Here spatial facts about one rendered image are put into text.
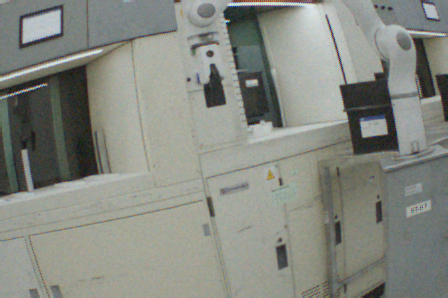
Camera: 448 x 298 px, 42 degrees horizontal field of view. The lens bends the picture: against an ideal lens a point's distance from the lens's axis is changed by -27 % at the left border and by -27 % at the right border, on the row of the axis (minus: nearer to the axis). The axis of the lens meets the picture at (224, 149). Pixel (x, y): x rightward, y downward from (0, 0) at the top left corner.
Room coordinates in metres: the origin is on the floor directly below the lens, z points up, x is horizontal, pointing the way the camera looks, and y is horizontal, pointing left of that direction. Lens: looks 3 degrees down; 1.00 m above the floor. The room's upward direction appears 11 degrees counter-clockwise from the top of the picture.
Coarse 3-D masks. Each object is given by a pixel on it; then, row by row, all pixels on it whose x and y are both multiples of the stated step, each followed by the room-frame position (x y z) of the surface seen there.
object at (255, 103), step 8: (248, 72) 3.29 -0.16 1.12; (256, 72) 3.20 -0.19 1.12; (240, 80) 3.14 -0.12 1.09; (248, 80) 3.16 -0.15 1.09; (256, 80) 3.19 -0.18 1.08; (240, 88) 3.14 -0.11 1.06; (248, 88) 3.16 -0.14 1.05; (256, 88) 3.18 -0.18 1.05; (248, 96) 3.16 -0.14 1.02; (256, 96) 3.18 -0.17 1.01; (264, 96) 3.20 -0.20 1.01; (248, 104) 3.15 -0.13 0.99; (256, 104) 3.17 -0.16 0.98; (264, 104) 3.20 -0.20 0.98; (248, 112) 3.15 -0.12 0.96; (256, 112) 3.17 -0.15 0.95; (264, 112) 3.19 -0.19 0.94
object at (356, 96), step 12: (348, 84) 2.49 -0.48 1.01; (360, 84) 2.45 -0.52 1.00; (372, 84) 2.40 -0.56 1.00; (384, 84) 2.35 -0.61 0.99; (348, 96) 2.50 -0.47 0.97; (360, 96) 2.46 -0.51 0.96; (372, 96) 2.41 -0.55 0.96; (384, 96) 2.36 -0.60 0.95; (420, 96) 2.52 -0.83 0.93; (348, 108) 2.51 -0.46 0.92; (360, 108) 2.47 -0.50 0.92; (372, 108) 2.42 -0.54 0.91
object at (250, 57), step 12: (180, 12) 2.39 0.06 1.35; (240, 48) 3.54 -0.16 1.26; (252, 48) 3.47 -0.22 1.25; (240, 60) 3.56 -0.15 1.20; (252, 60) 3.48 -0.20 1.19; (240, 72) 3.57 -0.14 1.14; (252, 72) 3.50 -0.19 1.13; (264, 72) 3.43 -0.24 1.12; (264, 84) 3.44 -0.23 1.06; (252, 120) 3.56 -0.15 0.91; (264, 120) 3.49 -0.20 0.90; (288, 156) 2.58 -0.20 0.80; (276, 192) 2.52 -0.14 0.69; (288, 192) 2.55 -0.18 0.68; (276, 204) 2.52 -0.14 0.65; (336, 216) 2.69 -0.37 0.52
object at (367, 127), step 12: (384, 108) 2.38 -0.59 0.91; (348, 120) 2.53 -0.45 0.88; (360, 120) 2.48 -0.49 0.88; (372, 120) 2.44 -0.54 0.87; (384, 120) 2.39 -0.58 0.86; (360, 132) 2.49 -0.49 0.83; (372, 132) 2.44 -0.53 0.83; (384, 132) 2.40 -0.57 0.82; (396, 132) 2.35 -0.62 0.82; (360, 144) 2.50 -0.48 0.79; (372, 144) 2.45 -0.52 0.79; (384, 144) 2.40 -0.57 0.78; (396, 144) 2.36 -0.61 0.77
